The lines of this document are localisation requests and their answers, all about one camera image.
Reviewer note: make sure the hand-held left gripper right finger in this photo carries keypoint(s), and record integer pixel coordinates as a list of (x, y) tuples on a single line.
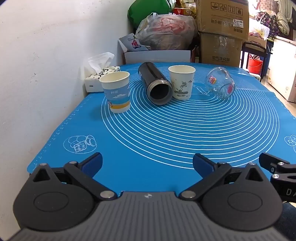
[(203, 165)]

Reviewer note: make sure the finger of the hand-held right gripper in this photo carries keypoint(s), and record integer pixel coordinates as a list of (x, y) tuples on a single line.
[(268, 161)]

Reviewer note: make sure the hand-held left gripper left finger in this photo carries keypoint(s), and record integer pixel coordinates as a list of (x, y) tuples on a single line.
[(92, 165)]

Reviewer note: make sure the blue printed paper cup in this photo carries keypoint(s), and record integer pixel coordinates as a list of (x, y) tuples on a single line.
[(116, 92)]

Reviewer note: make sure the clear glass cup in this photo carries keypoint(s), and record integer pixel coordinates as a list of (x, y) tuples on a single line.
[(218, 83)]

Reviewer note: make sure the white paper cup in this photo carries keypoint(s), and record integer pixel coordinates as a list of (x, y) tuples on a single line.
[(181, 81)]

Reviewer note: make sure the person's leg in jeans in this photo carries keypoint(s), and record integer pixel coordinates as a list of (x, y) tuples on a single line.
[(288, 220)]

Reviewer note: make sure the blue silicone baking mat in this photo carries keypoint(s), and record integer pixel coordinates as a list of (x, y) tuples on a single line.
[(161, 132)]

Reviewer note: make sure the white tissue box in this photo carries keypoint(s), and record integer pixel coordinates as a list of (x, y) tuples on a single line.
[(92, 80)]

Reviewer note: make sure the white chest freezer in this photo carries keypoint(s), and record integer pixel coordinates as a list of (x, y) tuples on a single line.
[(281, 64)]

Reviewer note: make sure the red bucket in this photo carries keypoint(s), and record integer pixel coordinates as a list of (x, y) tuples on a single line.
[(254, 64)]

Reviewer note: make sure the black thermos flask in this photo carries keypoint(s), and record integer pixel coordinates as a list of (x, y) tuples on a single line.
[(152, 76)]

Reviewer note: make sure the black metal cart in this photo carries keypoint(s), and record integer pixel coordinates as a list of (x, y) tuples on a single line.
[(266, 55)]

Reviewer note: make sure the taped cardboard box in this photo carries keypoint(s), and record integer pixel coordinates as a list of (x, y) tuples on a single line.
[(219, 49)]

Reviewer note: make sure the white open box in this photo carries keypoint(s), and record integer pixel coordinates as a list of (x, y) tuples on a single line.
[(157, 56)]

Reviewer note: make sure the small cardboard box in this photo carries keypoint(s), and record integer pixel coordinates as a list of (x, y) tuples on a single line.
[(256, 39)]

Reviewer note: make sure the small printed pouch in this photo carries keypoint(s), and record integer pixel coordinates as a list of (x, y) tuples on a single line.
[(134, 42)]

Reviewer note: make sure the floral cloth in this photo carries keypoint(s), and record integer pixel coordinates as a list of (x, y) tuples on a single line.
[(268, 22)]

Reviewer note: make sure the clear plastic bag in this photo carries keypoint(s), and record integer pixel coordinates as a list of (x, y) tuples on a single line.
[(166, 30)]

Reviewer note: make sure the pile of clothes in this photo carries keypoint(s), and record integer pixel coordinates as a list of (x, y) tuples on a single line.
[(285, 16)]

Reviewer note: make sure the large cardboard box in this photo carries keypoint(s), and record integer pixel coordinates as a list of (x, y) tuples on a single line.
[(222, 16)]

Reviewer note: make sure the green bag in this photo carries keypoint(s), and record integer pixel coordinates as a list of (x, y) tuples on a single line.
[(148, 8)]

